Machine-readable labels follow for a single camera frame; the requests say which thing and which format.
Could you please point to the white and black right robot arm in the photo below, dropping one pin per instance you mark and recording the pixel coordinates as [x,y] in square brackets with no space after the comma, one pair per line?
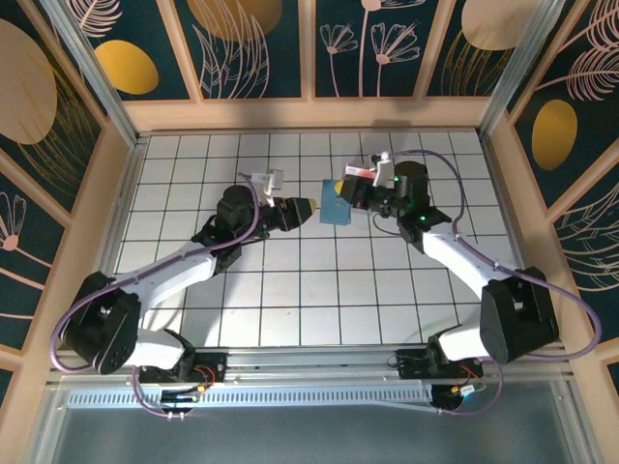
[454,261]

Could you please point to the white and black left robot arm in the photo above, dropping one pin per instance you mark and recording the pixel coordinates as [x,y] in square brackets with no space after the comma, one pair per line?
[164,280]

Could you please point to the white card with red blob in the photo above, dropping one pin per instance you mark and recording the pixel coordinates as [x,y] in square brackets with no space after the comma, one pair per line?
[358,169]

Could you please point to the aluminium side rail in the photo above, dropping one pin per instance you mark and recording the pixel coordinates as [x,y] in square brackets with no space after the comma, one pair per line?
[503,193]
[112,241]

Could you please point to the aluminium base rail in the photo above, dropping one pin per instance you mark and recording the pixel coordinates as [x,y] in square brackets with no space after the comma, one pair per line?
[309,360]

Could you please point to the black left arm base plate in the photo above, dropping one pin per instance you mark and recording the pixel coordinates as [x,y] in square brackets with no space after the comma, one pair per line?
[217,362]

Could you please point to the aluminium corner post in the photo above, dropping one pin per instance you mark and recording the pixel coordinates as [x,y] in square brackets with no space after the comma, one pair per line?
[513,72]
[110,99]

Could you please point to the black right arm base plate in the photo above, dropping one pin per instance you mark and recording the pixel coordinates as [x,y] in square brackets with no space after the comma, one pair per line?
[408,369]

